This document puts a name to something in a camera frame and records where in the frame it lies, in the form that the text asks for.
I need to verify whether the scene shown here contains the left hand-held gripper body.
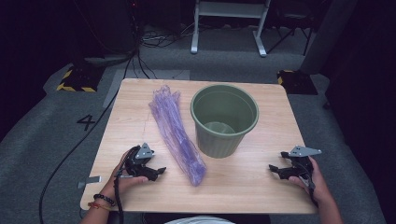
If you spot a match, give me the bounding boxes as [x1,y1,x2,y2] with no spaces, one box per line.
[124,142,156,179]

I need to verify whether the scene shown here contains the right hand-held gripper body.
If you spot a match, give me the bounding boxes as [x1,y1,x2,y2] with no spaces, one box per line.
[279,145,323,183]

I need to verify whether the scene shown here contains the purple plastic bag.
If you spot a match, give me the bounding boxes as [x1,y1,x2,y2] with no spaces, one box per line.
[148,84,207,188]

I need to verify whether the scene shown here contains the green plastic bin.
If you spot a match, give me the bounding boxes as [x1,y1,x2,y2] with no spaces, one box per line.
[190,83,261,160]

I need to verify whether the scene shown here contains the person's right hand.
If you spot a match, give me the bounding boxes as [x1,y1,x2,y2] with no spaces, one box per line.
[288,156,332,203]

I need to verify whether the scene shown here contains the person's left hand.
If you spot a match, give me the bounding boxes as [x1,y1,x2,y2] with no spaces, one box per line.
[100,148,149,200]

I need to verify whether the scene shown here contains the grey tape piece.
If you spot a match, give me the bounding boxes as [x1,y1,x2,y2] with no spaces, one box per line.
[77,175,103,190]

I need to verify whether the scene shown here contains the person's white clothing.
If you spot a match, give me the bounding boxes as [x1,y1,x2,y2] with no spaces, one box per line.
[163,216,236,224]

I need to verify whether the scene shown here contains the black yellow striped base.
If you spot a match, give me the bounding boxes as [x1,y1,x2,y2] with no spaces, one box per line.
[276,69,319,96]
[56,64,106,93]

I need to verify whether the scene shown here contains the grey floor plate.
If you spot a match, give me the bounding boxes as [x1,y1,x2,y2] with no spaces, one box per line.
[102,68,191,109]

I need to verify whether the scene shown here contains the grey pillar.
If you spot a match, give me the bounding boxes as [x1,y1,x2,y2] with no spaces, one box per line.
[299,0,360,76]

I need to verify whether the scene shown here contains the black tripod stand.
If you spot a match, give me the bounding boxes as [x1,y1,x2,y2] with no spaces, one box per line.
[265,8,315,57]

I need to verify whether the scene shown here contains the black braided right gripper cable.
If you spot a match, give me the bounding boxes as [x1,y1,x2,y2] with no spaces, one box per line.
[295,162,319,208]

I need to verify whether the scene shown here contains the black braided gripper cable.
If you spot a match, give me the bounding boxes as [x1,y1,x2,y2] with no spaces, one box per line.
[113,146,141,224]
[295,162,319,208]

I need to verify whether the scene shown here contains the black braided left gripper cable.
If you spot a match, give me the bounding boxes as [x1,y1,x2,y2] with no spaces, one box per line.
[113,146,141,224]

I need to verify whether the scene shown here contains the black bead bracelet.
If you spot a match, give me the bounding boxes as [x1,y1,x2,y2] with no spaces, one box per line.
[92,193,117,207]

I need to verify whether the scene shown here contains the red string bracelet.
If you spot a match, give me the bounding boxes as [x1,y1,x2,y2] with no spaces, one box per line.
[87,201,112,213]

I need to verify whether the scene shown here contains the black floor cable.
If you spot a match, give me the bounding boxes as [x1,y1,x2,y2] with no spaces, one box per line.
[38,52,139,224]

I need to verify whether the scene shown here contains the tangle of floor cables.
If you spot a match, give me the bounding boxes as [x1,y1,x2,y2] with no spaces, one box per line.
[139,22,195,49]

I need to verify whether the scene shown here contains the white metal stand frame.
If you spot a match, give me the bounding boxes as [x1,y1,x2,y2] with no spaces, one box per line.
[190,0,272,58]

